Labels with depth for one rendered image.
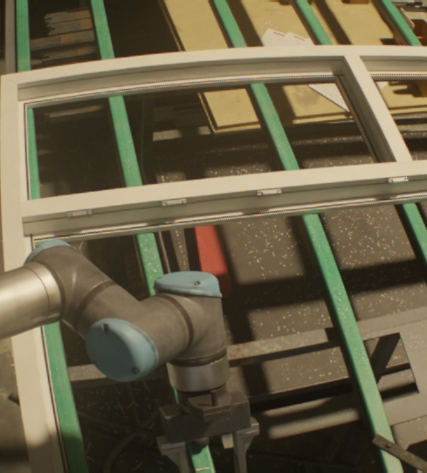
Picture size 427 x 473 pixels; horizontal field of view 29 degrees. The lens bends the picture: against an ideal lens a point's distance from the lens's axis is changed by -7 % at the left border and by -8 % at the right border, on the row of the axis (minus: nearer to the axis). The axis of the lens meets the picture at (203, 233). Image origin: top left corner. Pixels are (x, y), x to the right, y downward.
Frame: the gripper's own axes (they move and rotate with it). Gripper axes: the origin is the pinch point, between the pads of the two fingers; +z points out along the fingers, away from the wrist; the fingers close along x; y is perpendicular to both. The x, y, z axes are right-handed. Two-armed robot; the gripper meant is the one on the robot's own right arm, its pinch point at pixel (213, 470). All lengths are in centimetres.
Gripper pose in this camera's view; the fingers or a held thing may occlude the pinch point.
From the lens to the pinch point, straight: 138.2
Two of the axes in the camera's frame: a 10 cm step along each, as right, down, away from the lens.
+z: 1.2, 9.6, 2.4
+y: -2.5, -2.1, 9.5
